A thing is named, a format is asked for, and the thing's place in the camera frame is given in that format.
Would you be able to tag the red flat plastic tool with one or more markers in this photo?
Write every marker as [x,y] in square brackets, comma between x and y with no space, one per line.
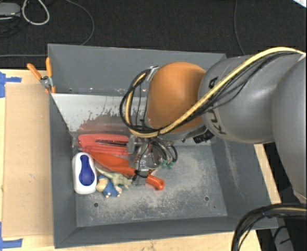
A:
[101,146]

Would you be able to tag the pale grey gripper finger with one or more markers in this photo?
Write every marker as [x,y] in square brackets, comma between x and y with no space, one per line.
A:
[141,180]
[132,145]

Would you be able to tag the grey metal bin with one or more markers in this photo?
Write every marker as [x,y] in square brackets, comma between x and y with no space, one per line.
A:
[184,189]

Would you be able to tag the pale green toy dinosaur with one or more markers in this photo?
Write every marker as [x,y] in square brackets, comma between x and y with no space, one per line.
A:
[118,178]

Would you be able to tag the blue and tan toy animal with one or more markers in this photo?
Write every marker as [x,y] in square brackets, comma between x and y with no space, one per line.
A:
[108,188]

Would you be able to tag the orange plastic spatula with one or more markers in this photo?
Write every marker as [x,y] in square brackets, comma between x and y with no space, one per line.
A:
[111,162]

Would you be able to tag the white and blue bottle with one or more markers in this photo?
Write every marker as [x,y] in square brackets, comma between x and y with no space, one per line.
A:
[84,174]

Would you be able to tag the black cylinder on white bracket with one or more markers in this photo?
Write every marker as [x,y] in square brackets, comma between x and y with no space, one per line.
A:
[202,137]

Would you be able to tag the brown cardboard board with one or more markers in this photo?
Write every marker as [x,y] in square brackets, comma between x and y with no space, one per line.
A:
[25,153]

